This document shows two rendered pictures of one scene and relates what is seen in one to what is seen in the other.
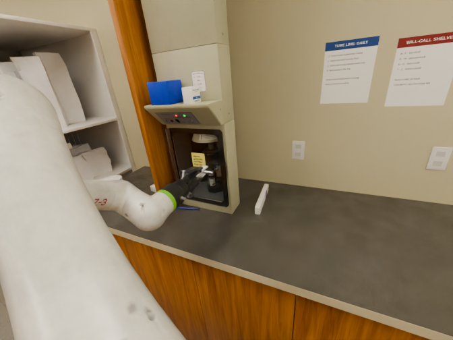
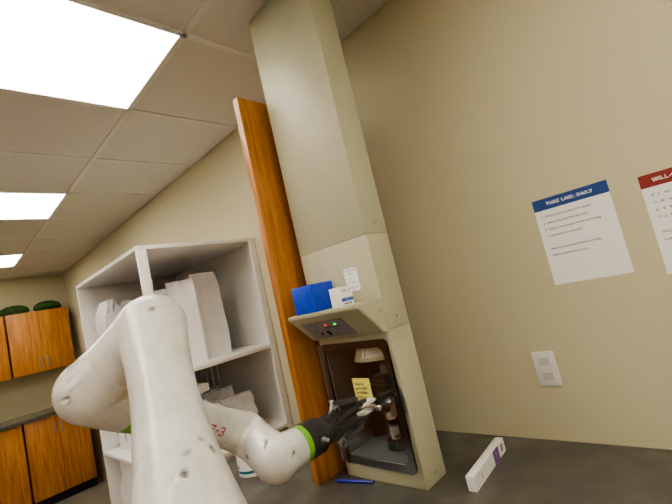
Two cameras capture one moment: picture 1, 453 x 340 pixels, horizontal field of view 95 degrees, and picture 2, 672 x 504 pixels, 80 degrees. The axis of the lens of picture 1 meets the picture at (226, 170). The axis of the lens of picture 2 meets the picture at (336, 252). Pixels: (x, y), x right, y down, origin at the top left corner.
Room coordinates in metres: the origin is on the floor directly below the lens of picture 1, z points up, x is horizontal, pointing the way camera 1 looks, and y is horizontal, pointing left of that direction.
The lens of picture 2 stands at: (-0.31, -0.26, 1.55)
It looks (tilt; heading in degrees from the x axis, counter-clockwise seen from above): 6 degrees up; 16
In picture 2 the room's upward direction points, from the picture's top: 13 degrees counter-clockwise
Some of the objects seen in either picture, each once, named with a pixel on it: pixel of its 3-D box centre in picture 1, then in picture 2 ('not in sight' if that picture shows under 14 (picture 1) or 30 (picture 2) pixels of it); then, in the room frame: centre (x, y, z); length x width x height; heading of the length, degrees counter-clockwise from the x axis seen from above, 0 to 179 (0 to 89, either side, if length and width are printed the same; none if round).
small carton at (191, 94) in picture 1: (191, 94); (341, 296); (0.89, 0.11, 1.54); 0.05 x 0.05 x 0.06; 57
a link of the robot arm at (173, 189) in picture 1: (172, 196); (312, 438); (0.69, 0.21, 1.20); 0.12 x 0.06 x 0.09; 63
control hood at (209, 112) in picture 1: (183, 115); (335, 323); (0.92, 0.16, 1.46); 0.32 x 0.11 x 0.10; 63
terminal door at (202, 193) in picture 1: (198, 168); (364, 404); (0.96, 0.14, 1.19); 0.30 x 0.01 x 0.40; 62
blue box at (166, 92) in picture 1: (166, 92); (314, 298); (0.95, 0.22, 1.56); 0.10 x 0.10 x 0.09; 63
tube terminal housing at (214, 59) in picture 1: (208, 134); (380, 350); (1.08, 0.08, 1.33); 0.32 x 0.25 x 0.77; 63
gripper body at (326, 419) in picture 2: (183, 187); (330, 427); (0.76, 0.18, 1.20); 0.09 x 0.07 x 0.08; 153
